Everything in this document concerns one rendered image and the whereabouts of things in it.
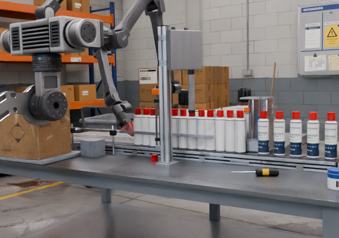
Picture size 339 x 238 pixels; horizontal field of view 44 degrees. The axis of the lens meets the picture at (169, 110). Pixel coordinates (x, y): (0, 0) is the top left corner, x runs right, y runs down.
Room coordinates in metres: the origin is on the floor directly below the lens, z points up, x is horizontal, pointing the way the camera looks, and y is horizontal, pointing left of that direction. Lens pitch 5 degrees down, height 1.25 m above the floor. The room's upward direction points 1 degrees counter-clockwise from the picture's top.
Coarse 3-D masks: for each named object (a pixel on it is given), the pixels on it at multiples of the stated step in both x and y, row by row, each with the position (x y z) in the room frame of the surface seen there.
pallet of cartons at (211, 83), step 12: (144, 72) 6.14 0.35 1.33; (156, 72) 6.04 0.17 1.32; (180, 72) 5.83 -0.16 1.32; (204, 72) 5.65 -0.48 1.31; (216, 72) 5.95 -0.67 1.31; (228, 72) 6.31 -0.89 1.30; (144, 84) 6.14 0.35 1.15; (156, 84) 6.04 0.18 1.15; (180, 84) 5.83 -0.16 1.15; (204, 84) 5.66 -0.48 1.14; (216, 84) 5.95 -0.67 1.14; (228, 84) 6.31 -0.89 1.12; (144, 96) 6.14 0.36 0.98; (204, 96) 5.64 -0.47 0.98; (216, 96) 5.94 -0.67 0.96; (228, 96) 6.30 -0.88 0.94; (204, 108) 5.65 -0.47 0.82; (216, 108) 5.94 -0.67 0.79
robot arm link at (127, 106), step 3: (114, 93) 2.39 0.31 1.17; (114, 96) 2.38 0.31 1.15; (117, 96) 2.40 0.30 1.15; (117, 99) 2.38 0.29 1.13; (114, 102) 2.38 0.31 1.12; (117, 102) 2.39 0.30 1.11; (120, 102) 2.42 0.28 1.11; (123, 102) 2.44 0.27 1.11; (126, 102) 2.46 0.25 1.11; (111, 105) 2.39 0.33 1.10; (123, 105) 2.42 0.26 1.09; (126, 105) 2.43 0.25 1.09; (129, 105) 2.44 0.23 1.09; (108, 108) 2.41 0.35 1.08; (126, 108) 2.41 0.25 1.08; (129, 108) 2.44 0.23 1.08; (126, 111) 2.42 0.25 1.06; (129, 111) 2.45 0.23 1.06
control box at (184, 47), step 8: (168, 32) 2.02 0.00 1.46; (176, 32) 2.02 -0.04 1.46; (184, 32) 2.03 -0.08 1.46; (192, 32) 2.05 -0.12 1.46; (200, 32) 2.07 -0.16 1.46; (168, 40) 2.02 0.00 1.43; (176, 40) 2.02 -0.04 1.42; (184, 40) 2.03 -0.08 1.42; (192, 40) 2.05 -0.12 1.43; (200, 40) 2.07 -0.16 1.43; (168, 48) 2.02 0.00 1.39; (176, 48) 2.01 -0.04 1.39; (184, 48) 2.03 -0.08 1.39; (192, 48) 2.05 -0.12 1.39; (200, 48) 2.07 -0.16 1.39; (168, 56) 2.02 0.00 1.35; (176, 56) 2.01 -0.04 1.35; (184, 56) 2.03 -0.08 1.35; (192, 56) 2.05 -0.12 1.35; (200, 56) 2.07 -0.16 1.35; (168, 64) 2.03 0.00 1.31; (176, 64) 2.01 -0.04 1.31; (184, 64) 2.03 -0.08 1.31; (192, 64) 2.05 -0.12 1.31; (200, 64) 2.07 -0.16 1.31
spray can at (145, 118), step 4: (144, 108) 2.29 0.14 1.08; (148, 108) 2.29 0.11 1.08; (144, 112) 2.29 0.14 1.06; (148, 112) 2.29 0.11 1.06; (144, 116) 2.28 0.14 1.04; (148, 116) 2.28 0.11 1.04; (144, 120) 2.28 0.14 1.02; (148, 120) 2.28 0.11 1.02; (144, 124) 2.28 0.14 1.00; (148, 124) 2.28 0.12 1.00; (144, 128) 2.28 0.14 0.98; (148, 128) 2.28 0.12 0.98; (144, 136) 2.28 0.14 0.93; (148, 136) 2.28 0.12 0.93; (144, 140) 2.28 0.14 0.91; (148, 140) 2.28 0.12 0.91; (144, 144) 2.28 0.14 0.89; (148, 144) 2.28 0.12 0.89
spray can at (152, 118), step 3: (150, 108) 2.27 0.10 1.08; (153, 108) 2.27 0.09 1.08; (150, 111) 2.26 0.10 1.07; (153, 111) 2.25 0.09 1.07; (150, 114) 2.26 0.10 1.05; (153, 114) 2.25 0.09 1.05; (150, 117) 2.25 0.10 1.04; (153, 117) 2.24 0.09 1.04; (150, 120) 2.25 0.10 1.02; (153, 120) 2.24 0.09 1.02; (150, 123) 2.25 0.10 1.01; (153, 123) 2.24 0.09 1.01; (150, 126) 2.25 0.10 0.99; (153, 126) 2.24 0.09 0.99; (150, 129) 2.25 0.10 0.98; (153, 129) 2.24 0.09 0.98; (150, 135) 2.25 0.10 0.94; (153, 135) 2.24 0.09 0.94; (150, 138) 2.25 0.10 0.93; (153, 138) 2.24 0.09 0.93; (150, 141) 2.25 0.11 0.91; (153, 141) 2.24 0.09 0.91; (150, 144) 2.25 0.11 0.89; (153, 144) 2.24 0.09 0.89
